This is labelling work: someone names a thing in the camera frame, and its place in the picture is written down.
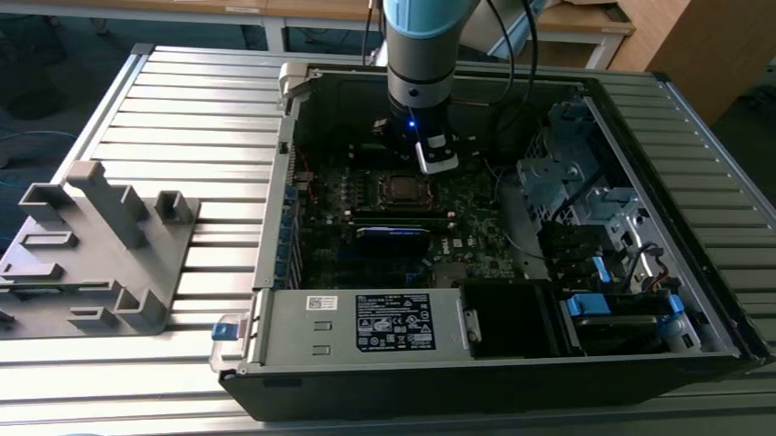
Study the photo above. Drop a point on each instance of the black disk drive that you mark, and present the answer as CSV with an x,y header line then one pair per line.
x,y
615,336

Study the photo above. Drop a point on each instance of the wooden desk with white legs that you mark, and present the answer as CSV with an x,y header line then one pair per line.
x,y
600,25

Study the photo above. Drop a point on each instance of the long wooden desk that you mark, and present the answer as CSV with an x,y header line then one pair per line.
x,y
152,4

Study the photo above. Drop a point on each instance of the black RAM slot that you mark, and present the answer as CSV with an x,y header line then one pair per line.
x,y
395,212
395,222

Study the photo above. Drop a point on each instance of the green RAM stick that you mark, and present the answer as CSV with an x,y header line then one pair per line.
x,y
61,289

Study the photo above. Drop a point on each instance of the black graphics card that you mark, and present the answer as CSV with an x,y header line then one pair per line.
x,y
395,250

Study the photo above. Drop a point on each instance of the silver power supply unit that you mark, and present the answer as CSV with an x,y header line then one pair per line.
x,y
292,327

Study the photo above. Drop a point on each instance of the black open PC case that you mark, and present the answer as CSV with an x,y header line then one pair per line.
x,y
485,390

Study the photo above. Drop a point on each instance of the black CPU socket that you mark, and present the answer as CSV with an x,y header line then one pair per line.
x,y
379,205

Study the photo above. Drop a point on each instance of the blue plastic bay latch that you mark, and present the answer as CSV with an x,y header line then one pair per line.
x,y
675,313

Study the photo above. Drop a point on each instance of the blue disk carrier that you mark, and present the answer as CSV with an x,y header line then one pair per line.
x,y
587,304

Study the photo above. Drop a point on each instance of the green motherboard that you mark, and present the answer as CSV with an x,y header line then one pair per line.
x,y
479,218

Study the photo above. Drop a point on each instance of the blue case tab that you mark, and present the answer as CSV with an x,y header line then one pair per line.
x,y
222,329

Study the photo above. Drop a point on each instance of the grey plastic parts rack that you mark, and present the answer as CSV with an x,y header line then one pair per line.
x,y
122,272

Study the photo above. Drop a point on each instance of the pale metal bay bracket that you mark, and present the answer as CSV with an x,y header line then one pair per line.
x,y
612,200

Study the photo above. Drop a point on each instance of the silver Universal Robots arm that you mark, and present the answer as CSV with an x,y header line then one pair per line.
x,y
419,68

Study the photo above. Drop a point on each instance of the silver metal drive cage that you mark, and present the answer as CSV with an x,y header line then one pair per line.
x,y
543,175

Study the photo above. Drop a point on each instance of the small blue connector clip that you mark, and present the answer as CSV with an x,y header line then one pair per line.
x,y
600,269

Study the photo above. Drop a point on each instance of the silver square CPU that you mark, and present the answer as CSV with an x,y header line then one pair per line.
x,y
408,187

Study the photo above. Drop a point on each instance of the grey chipset heatsink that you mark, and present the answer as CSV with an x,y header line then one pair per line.
x,y
451,276

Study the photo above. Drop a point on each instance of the grey case release latch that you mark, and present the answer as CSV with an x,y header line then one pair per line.
x,y
294,75

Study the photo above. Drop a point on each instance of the brown wooden cabinet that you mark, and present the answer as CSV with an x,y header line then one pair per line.
x,y
698,45

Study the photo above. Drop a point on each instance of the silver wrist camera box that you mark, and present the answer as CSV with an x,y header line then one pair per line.
x,y
437,156

